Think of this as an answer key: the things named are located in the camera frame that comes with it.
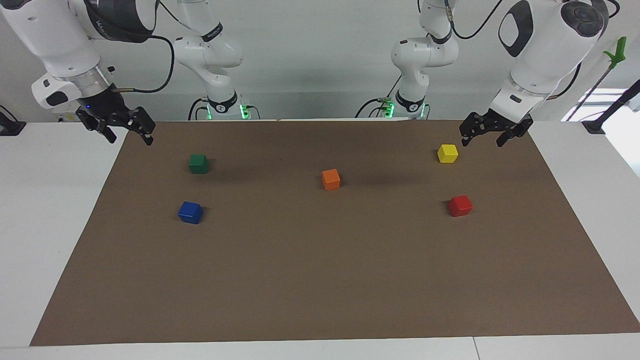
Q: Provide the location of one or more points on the brown table mat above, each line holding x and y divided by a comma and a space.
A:
320, 275

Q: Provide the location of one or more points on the white power box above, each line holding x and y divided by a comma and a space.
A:
65, 116

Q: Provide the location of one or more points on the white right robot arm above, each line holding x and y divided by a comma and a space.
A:
50, 40

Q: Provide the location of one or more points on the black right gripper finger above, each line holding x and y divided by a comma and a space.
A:
144, 124
95, 124

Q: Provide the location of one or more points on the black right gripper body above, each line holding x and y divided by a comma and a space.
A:
106, 107

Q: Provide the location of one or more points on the red cube block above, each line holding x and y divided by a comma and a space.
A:
460, 205

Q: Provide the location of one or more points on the blue cube block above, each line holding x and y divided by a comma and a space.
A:
190, 212

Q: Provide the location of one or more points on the black camera stand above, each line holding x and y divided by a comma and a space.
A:
595, 125

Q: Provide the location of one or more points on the yellow cube block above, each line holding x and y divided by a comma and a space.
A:
447, 153

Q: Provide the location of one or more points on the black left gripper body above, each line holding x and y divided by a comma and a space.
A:
502, 122

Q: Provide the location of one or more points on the black table clamp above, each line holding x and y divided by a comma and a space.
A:
10, 127

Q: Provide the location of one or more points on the green tipped grabber stick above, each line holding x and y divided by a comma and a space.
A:
619, 52

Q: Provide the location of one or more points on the green cube block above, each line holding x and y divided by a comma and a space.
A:
198, 164

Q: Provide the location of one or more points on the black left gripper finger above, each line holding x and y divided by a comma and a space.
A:
472, 124
517, 131

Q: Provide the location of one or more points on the orange cube block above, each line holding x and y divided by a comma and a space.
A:
331, 179

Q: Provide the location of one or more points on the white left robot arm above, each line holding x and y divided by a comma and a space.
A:
540, 45

